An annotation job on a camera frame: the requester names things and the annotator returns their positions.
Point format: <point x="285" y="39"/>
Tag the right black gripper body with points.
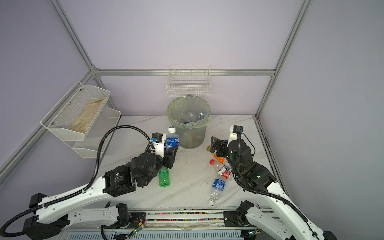
<point x="231" y="163"/>

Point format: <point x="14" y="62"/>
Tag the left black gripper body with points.
<point x="163" y="159"/>

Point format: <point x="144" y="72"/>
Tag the blue label bottle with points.
<point x="216" y="190"/>
<point x="172" y="138"/>

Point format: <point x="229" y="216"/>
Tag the clear crushed bottle purple print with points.
<point x="202" y="116"/>

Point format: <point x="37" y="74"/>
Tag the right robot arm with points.
<point x="256" y="179"/>

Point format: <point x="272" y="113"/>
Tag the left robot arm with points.
<point x="48" y="216"/>

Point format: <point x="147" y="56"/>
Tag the mesh waste bin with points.
<point x="191" y="138"/>

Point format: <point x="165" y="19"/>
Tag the orange label bottle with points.
<point x="214" y="154"/>

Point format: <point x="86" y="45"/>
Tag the green soda bottle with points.
<point x="164" y="177"/>

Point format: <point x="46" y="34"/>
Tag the red label crushed bottle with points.
<point x="222" y="169"/>

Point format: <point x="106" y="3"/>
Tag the blue label bottle front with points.
<point x="216" y="190"/>

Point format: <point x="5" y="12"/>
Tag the beige cloth in shelf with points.
<point x="83" y="121"/>

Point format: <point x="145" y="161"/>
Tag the white mesh upper shelf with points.
<point x="60" y="118"/>

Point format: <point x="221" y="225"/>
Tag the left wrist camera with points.
<point x="158" y="142"/>

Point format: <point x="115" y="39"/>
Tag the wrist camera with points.
<point x="158" y="142"/>
<point x="234" y="130"/>

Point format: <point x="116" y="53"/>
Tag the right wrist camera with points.
<point x="234" y="130"/>

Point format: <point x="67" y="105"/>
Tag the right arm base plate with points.
<point x="235" y="219"/>

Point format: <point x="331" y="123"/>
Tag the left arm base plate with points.
<point x="136" y="219"/>

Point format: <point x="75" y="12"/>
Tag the white wire wall basket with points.
<point x="189" y="81"/>

